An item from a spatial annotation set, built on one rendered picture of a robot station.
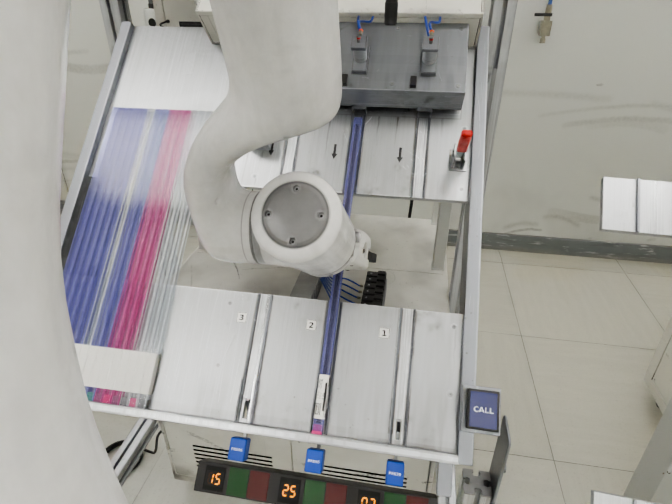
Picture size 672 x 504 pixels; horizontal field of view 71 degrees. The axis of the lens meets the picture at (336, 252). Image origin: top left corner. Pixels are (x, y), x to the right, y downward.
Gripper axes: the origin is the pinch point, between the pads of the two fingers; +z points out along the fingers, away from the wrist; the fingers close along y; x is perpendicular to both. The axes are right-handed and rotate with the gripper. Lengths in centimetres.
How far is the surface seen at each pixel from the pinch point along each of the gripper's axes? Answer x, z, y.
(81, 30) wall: -120, 131, 164
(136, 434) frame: 43, 41, 51
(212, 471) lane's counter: 32.5, -3.6, 14.6
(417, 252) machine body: -11, 60, -13
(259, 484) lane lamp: 33.2, -3.7, 7.5
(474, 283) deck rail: 1.9, -0.5, -20.2
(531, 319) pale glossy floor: 3, 145, -66
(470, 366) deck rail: 13.7, -2.5, -20.2
